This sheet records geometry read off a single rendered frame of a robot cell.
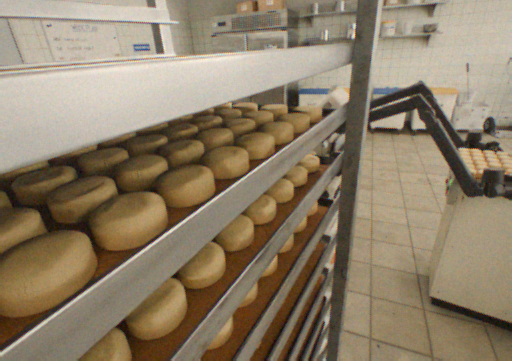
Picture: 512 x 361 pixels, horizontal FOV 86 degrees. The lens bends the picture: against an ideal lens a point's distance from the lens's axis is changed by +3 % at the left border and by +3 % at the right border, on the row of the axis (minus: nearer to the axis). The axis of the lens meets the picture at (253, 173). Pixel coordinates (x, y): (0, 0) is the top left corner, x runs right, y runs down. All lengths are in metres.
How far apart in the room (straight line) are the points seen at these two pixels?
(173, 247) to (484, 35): 5.88
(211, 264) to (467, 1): 5.77
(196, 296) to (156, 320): 0.05
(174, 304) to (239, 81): 0.18
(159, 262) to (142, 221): 0.04
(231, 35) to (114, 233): 5.28
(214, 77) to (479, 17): 5.80
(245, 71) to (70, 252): 0.16
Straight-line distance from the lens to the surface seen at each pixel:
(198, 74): 0.17
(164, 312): 0.25
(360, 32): 0.49
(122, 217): 0.20
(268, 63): 0.23
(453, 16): 5.85
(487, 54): 5.99
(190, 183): 0.23
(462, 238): 1.84
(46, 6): 0.59
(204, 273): 0.28
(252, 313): 0.38
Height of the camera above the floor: 1.52
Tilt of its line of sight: 25 degrees down
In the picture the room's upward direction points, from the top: 4 degrees counter-clockwise
